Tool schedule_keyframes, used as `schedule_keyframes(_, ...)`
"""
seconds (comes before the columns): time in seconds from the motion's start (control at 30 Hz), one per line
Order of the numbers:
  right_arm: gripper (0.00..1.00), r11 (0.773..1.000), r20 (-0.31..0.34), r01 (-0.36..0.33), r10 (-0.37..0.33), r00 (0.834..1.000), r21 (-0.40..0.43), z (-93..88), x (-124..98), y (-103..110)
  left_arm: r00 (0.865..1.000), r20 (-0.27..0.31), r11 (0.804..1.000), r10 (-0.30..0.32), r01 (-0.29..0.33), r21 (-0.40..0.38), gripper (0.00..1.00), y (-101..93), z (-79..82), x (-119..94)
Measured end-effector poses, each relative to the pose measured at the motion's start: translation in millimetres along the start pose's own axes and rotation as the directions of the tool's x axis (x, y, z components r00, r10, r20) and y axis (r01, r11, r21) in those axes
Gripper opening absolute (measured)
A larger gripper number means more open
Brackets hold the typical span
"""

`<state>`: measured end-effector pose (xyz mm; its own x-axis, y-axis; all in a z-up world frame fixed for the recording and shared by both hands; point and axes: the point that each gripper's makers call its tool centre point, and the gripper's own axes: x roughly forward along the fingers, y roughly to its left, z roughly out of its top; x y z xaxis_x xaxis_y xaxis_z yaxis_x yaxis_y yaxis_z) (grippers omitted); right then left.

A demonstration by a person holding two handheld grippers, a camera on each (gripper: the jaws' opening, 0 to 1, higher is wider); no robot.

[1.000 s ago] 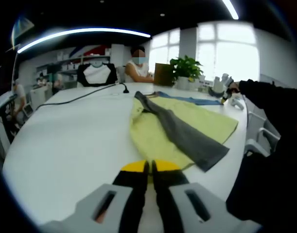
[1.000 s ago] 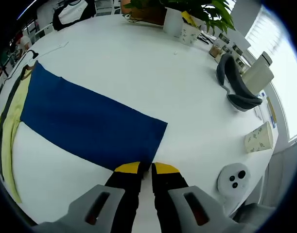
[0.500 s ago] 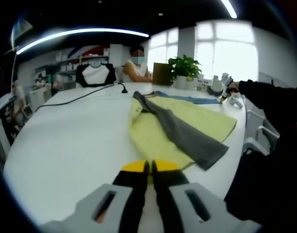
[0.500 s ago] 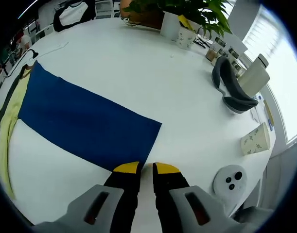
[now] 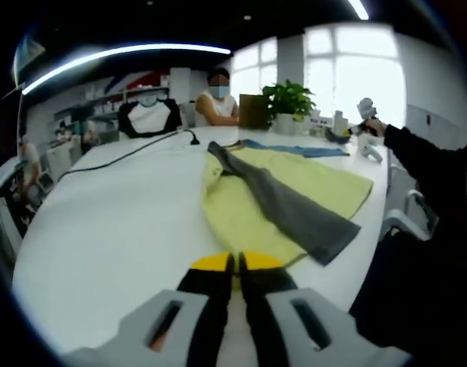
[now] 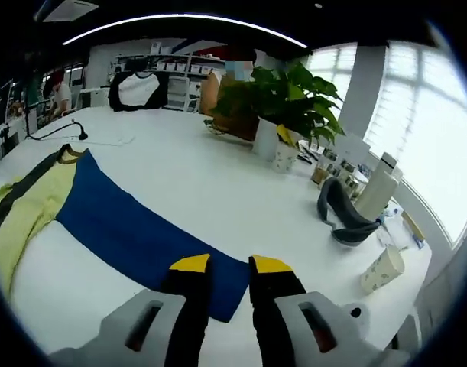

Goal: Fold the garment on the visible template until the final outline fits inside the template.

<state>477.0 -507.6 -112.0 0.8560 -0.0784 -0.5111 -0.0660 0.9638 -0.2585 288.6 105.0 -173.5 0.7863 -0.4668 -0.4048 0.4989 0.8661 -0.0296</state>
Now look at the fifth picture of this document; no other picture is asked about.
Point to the grey neck massager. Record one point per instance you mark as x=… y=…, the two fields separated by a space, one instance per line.
x=337 y=137

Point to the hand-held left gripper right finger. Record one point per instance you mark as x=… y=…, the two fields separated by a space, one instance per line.
x=261 y=317

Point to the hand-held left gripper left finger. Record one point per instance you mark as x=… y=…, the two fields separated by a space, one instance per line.
x=212 y=306

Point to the black white shirt on chair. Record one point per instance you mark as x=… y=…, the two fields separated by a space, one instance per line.
x=149 y=118

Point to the brown cardboard box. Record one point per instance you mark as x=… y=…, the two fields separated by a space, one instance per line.
x=254 y=111

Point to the yellow garment with grey blue sleeves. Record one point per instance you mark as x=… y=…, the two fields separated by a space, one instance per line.
x=240 y=214

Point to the white game controller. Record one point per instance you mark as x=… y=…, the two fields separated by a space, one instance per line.
x=371 y=152

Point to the straight ceiling light strip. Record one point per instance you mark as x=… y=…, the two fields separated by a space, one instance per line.
x=122 y=57

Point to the shelf with white boxes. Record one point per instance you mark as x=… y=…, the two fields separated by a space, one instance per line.
x=114 y=101

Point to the short ceiling light strip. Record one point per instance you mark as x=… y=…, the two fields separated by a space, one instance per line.
x=359 y=8

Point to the white thermos bottle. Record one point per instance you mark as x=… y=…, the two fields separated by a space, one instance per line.
x=340 y=122

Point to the green potted plant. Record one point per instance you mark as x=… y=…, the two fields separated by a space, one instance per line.
x=288 y=99

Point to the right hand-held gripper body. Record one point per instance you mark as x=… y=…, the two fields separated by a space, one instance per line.
x=367 y=108

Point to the white office chair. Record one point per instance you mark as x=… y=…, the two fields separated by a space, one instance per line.
x=409 y=225

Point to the person's right hand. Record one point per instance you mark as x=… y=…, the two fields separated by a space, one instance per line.
x=375 y=127

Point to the large window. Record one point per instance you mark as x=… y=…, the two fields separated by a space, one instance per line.
x=325 y=72

